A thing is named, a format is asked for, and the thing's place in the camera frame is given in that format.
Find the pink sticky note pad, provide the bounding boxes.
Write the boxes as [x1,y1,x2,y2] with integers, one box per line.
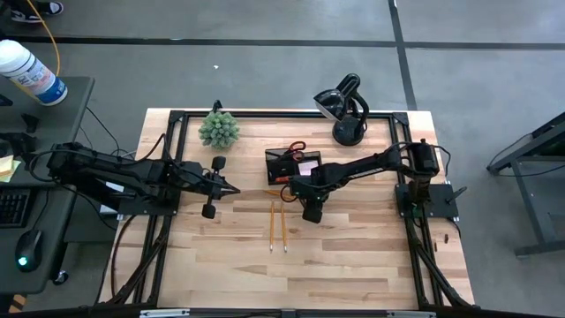
[298,159,320,177]

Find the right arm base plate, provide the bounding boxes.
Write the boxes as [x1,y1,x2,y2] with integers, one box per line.
[395,183,468,221]

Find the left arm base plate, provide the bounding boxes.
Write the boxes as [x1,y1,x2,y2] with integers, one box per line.
[117,193,180,217]

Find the black keyboard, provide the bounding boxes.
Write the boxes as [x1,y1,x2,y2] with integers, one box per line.
[0,188,32,229]

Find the yellow sticky note pad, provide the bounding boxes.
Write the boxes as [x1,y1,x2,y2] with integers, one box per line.
[0,154,22,184]

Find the black floor cable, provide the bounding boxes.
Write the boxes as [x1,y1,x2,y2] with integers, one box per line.
[83,105,123,155]
[109,214,133,298]

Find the white power strip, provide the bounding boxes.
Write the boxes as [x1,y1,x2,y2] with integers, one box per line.
[100,179,126,216]

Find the red and black scissors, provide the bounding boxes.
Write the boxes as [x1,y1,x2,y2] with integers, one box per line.
[276,140,308,163]

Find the black computer mouse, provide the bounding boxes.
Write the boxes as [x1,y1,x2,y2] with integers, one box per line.
[14,228,44,274]

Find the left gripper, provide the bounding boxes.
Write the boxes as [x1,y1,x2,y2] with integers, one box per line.
[178,155,242,221]

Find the green artificial potted plant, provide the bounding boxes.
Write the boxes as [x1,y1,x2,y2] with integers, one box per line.
[198,110,241,150]

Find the black mesh desk organizer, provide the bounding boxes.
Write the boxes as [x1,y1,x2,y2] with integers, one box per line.
[264,147,325,186]

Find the grey metal table frame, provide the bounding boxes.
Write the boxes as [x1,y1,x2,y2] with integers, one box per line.
[486,112,565,258]

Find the white wipes canister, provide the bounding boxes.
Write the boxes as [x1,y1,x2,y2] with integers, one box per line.
[0,39,69,107]

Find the person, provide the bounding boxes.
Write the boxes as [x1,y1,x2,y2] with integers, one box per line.
[8,0,64,25]

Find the black keyboard tray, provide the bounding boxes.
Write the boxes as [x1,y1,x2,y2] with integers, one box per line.
[0,184,79,296]

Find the black aluminium table frame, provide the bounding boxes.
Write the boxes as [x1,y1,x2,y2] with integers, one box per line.
[99,108,477,318]

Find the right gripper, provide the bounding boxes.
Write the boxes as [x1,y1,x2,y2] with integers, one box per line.
[289,165,342,224]

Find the black side desk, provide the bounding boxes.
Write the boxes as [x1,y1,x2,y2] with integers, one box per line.
[0,75,96,189]

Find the yellow cable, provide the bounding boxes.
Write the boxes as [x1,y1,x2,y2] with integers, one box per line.
[25,0,62,79]

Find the black desk lamp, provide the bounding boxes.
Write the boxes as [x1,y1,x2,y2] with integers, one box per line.
[313,72,371,148]

